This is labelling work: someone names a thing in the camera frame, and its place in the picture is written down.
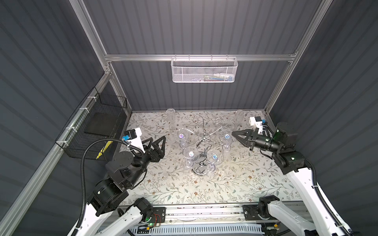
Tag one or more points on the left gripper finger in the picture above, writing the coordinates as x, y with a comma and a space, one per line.
147, 143
159, 144

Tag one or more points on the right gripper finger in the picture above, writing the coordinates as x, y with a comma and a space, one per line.
245, 141
242, 134

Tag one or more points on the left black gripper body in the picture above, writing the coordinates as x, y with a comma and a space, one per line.
153, 157

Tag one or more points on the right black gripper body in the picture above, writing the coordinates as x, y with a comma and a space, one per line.
258, 142

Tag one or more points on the glass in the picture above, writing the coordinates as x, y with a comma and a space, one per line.
226, 139
191, 155
213, 159

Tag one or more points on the clear champagne flute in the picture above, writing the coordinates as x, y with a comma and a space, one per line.
239, 119
171, 117

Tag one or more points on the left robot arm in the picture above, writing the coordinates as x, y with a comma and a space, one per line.
124, 171

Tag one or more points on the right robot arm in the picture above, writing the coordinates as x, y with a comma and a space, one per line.
302, 175

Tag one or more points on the chrome wine glass rack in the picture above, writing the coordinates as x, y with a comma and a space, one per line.
204, 139

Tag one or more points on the floral table mat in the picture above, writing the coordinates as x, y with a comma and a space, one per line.
242, 176

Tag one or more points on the black pad in basket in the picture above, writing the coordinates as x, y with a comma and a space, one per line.
101, 124

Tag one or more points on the items in white basket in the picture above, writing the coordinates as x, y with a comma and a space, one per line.
221, 77

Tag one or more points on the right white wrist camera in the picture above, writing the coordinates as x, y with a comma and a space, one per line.
257, 122

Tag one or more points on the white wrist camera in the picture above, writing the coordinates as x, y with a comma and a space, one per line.
257, 122
133, 136

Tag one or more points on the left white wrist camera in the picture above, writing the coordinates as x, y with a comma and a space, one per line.
133, 136

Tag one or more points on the black wire mesh basket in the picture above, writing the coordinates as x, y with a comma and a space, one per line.
74, 140

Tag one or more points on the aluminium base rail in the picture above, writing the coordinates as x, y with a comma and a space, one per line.
210, 213

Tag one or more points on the white wire mesh basket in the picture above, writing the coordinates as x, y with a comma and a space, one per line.
184, 70

